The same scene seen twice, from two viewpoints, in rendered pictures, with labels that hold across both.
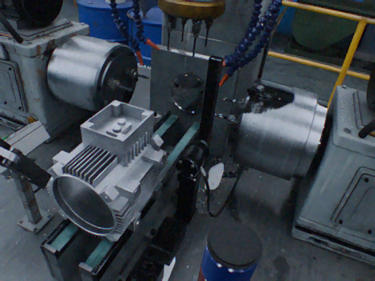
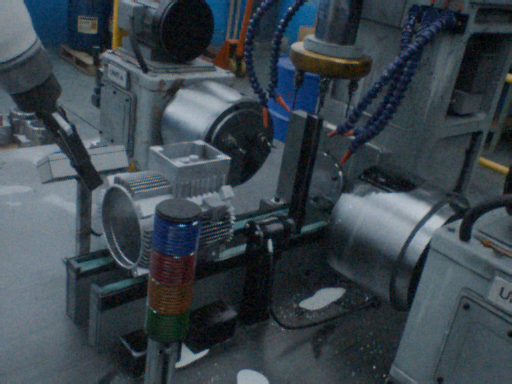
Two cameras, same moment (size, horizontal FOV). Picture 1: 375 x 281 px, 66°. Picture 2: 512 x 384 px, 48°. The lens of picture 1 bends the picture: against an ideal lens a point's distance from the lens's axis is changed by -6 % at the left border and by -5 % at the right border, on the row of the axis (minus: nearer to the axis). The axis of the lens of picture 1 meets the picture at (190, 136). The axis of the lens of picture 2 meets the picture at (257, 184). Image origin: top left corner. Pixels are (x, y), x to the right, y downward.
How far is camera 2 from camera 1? 0.55 m
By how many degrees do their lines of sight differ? 26
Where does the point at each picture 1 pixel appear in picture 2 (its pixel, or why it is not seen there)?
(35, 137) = (113, 159)
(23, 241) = (58, 275)
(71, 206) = (116, 234)
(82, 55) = (203, 100)
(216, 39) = not seen: hidden behind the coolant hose
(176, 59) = not seen: hidden behind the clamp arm
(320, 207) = (417, 350)
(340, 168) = (439, 286)
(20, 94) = (129, 133)
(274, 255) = not seen: outside the picture
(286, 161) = (379, 266)
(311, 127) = (418, 225)
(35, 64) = (153, 100)
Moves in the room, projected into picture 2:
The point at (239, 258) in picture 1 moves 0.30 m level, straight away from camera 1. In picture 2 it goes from (171, 213) to (337, 178)
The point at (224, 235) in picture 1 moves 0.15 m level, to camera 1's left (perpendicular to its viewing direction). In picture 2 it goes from (175, 203) to (89, 166)
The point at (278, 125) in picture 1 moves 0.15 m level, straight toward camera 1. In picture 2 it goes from (378, 214) to (322, 232)
